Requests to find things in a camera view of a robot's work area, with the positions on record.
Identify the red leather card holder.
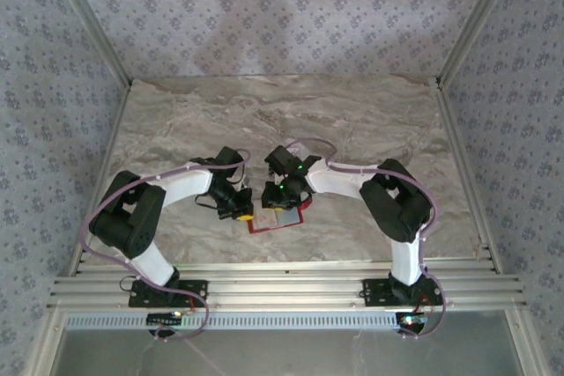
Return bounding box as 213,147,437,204
246,194,314,236

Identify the pink blossom VIP credit card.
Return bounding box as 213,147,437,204
255,212,277,232

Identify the small circuit board with LED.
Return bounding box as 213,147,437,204
396,312,429,329
146,311,184,327

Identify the grey metal panel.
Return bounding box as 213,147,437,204
56,310,525,376

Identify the narrow aluminium frame rail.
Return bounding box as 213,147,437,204
77,260,501,278

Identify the wide aluminium frame rail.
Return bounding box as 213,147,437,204
47,276,529,311

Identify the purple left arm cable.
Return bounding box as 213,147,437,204
78,149,253,344

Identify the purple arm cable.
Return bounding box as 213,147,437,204
281,136,447,341
78,149,253,344

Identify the grey slotted cable duct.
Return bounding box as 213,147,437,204
64,314,400,332

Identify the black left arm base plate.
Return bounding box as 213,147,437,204
128,278,209,309

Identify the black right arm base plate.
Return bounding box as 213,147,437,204
361,277,442,307

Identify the aluminium side frame rail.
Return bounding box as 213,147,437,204
68,79,134,276
434,77,503,274

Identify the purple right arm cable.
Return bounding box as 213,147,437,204
281,136,447,341

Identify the aluminium corner post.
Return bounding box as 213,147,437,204
43,0,134,87
437,0,525,87

